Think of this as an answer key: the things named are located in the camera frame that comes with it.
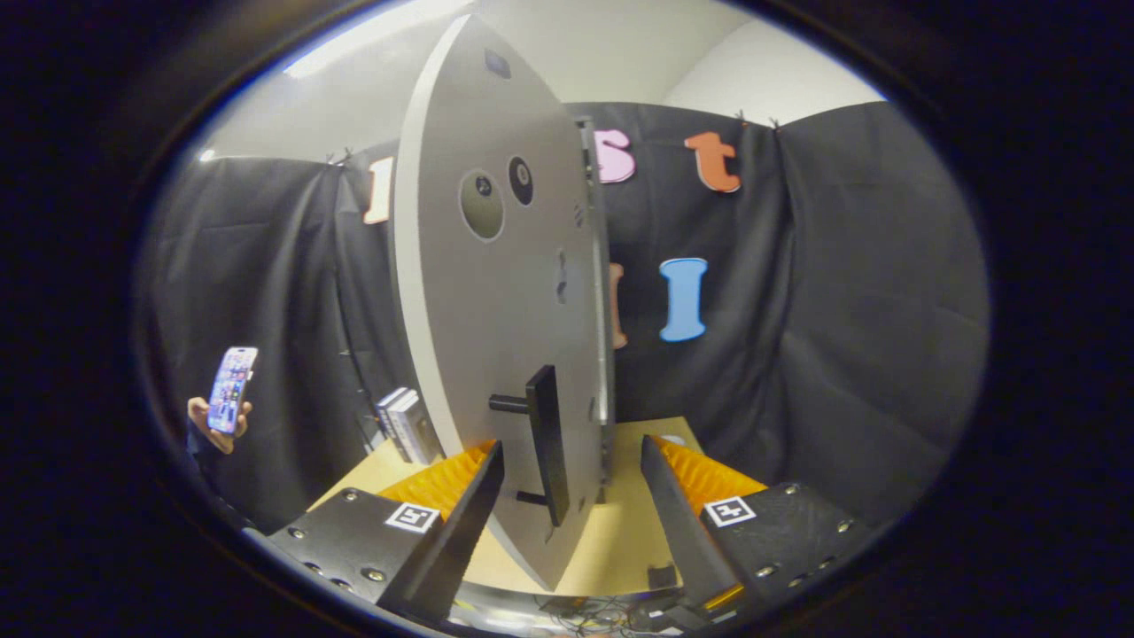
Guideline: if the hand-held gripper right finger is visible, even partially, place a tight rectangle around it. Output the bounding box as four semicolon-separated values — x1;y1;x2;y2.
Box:
641;434;878;621

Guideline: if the grey and white box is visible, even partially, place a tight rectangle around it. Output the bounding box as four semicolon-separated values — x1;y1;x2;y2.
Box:
374;387;413;462
388;390;444;466

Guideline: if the black backdrop cloth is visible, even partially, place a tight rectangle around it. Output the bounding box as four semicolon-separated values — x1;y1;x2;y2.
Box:
137;99;991;533

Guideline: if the tangle of black cables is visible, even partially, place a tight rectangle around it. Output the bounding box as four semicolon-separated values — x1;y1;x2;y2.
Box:
532;595;701;637

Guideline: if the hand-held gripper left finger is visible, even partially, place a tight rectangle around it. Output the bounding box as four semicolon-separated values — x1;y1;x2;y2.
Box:
246;439;506;626

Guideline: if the smartphone with lit screen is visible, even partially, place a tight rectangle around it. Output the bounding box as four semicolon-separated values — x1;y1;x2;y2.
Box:
206;346;260;437

